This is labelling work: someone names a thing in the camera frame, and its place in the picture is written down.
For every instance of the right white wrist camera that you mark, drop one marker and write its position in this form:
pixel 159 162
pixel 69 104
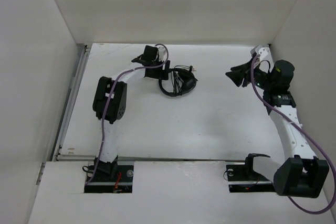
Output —
pixel 262 51

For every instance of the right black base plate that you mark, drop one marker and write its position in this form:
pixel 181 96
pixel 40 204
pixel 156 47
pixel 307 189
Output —
pixel 240 181

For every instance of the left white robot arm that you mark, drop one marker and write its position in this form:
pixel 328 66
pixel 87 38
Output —
pixel 109 105

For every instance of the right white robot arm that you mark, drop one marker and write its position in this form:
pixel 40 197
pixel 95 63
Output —
pixel 302 174

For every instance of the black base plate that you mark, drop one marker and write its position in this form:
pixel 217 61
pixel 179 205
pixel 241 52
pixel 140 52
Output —
pixel 240 181
pixel 117 179

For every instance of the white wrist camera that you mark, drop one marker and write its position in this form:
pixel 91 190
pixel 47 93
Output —
pixel 149 57
pixel 262 51

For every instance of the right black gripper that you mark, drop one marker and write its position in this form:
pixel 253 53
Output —
pixel 239 71

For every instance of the black headphones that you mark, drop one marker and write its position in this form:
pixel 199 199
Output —
pixel 183 81

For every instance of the aluminium rail left side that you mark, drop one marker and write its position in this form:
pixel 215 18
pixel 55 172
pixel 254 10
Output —
pixel 83 55

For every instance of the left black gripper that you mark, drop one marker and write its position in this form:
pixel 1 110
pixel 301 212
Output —
pixel 163 74

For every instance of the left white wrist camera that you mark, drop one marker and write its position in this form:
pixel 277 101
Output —
pixel 149 57

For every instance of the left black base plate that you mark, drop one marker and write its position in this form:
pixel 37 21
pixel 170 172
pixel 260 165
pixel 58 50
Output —
pixel 117 179

